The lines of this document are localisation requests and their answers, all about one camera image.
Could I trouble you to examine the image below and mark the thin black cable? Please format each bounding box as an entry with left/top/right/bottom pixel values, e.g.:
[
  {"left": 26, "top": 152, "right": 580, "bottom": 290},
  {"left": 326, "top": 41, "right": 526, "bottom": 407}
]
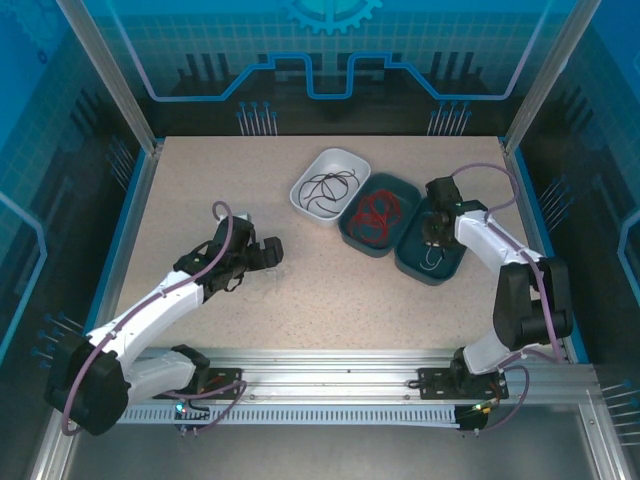
[
  {"left": 312, "top": 170, "right": 359, "bottom": 204},
  {"left": 298, "top": 172, "right": 351, "bottom": 216}
]

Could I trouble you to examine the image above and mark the teal plastic tray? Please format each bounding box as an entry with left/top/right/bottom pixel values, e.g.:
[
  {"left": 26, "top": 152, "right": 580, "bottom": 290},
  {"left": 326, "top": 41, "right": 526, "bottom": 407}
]
[
  {"left": 394, "top": 195, "right": 469, "bottom": 287},
  {"left": 338, "top": 172, "right": 422, "bottom": 260}
]

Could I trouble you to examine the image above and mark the white plastic tray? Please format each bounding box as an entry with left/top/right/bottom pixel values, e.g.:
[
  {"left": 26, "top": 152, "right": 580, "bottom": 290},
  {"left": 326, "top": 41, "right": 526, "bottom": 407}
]
[{"left": 289, "top": 147, "right": 371, "bottom": 229}]

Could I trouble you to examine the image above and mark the black controller board with LED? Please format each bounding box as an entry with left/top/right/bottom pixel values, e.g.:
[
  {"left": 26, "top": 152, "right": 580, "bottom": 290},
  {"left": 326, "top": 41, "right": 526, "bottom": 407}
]
[
  {"left": 457, "top": 399, "right": 501, "bottom": 436},
  {"left": 173, "top": 399, "right": 212, "bottom": 437}
]

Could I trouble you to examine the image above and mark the grey metal lower panel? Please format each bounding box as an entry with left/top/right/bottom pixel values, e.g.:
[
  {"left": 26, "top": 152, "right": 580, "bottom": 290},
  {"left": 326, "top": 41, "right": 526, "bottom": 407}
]
[{"left": 62, "top": 422, "right": 601, "bottom": 480}]

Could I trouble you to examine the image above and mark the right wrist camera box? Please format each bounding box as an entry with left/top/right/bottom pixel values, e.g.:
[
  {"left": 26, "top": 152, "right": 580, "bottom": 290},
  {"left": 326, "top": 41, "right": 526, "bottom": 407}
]
[{"left": 425, "top": 176, "right": 462, "bottom": 205}]

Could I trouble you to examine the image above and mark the aluminium table side rail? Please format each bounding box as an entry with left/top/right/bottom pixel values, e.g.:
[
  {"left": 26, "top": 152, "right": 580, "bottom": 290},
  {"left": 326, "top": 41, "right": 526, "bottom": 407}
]
[
  {"left": 84, "top": 142, "right": 164, "bottom": 346},
  {"left": 502, "top": 142, "right": 576, "bottom": 364}
]

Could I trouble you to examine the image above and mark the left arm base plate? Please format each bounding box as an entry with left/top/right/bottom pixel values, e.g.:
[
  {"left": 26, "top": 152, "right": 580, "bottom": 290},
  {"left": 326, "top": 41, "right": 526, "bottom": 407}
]
[{"left": 197, "top": 367, "right": 244, "bottom": 401}]

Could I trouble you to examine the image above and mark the aluminium mounting rail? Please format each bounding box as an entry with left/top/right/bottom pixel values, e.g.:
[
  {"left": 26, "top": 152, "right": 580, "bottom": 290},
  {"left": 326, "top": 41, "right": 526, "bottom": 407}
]
[{"left": 134, "top": 344, "right": 601, "bottom": 407}]

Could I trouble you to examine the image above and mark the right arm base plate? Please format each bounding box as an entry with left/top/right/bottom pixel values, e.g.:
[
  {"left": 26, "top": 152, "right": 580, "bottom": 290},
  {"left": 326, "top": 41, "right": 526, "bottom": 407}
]
[{"left": 417, "top": 366, "right": 509, "bottom": 401}]

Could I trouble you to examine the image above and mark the slotted white cable duct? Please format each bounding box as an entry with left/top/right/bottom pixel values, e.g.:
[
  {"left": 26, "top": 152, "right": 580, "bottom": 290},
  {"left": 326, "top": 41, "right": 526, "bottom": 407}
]
[{"left": 119, "top": 403, "right": 464, "bottom": 427}]

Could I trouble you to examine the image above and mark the aluminium frame post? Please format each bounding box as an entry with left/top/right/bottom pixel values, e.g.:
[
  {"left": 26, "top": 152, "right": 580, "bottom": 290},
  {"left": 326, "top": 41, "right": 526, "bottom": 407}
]
[
  {"left": 502, "top": 0, "right": 601, "bottom": 154},
  {"left": 54, "top": 0, "right": 164, "bottom": 154}
]

